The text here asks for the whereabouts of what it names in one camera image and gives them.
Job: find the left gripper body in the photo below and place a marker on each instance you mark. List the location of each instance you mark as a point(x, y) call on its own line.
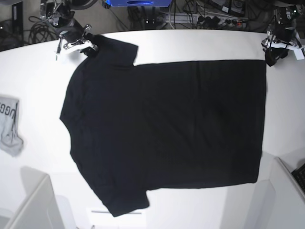
point(287, 38)

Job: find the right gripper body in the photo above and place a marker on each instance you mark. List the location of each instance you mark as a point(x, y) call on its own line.
point(71, 39)

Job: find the black T-shirt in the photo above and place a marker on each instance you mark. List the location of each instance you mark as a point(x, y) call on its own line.
point(197, 124)

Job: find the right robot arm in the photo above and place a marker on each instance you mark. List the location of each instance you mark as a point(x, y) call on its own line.
point(59, 16)

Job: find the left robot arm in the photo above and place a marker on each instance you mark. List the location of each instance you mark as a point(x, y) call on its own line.
point(286, 13)

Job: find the blue box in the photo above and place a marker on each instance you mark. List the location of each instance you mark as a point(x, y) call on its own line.
point(129, 3)

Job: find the grey folded garment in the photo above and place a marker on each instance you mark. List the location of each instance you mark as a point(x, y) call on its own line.
point(10, 142)

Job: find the black keyboard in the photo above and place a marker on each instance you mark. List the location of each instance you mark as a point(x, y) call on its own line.
point(299, 176)

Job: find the white bin right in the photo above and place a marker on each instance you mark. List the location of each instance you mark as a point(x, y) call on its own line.
point(278, 202)

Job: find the white bin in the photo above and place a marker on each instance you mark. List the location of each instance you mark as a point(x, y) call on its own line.
point(41, 208)
point(278, 202)

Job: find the white bin left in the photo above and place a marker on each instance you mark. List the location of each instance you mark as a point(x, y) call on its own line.
point(41, 208)

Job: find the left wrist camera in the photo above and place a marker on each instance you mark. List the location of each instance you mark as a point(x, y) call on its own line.
point(300, 53)

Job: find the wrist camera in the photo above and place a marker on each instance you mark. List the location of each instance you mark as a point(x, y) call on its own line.
point(300, 53)
point(61, 59)

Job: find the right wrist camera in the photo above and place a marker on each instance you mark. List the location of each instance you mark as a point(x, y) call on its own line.
point(61, 59)

